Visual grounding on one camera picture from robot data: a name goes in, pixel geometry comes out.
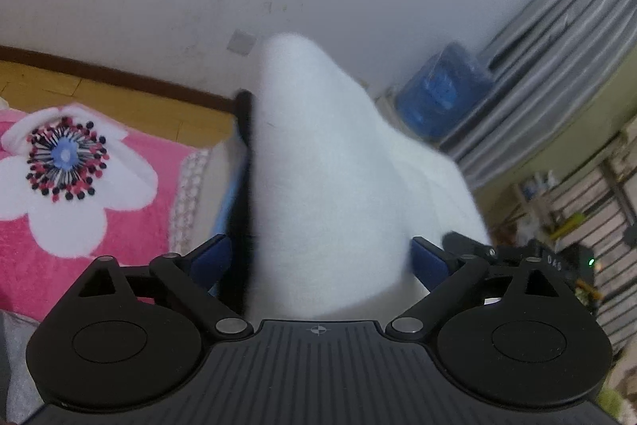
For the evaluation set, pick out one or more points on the metal railing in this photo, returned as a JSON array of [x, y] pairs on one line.
[[612, 216]]

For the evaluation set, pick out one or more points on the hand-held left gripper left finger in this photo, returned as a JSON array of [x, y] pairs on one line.
[[215, 260]]

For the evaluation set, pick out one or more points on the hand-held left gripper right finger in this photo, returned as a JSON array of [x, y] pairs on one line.
[[428, 264]]

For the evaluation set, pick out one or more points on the blue water bottle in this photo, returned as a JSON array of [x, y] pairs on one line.
[[443, 91]]

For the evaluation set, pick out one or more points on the pink floral blanket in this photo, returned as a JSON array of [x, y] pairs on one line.
[[124, 176]]

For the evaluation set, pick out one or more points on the grey curtain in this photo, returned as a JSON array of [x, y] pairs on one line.
[[547, 56]]

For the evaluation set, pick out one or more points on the black folded garment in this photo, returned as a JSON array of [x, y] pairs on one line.
[[244, 131]]

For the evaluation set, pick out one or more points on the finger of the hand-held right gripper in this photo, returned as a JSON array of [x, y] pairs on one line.
[[465, 243]]

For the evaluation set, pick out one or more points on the folding table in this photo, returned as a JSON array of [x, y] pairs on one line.
[[542, 196]]

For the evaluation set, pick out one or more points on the pink checked folded blanket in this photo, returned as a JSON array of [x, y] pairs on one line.
[[199, 196]]

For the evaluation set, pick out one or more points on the white water dispenser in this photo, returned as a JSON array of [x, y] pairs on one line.
[[393, 111]]

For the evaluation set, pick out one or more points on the white knit sweater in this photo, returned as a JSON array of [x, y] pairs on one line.
[[323, 181]]

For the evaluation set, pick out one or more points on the white wall socket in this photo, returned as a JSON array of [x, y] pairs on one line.
[[242, 42]]

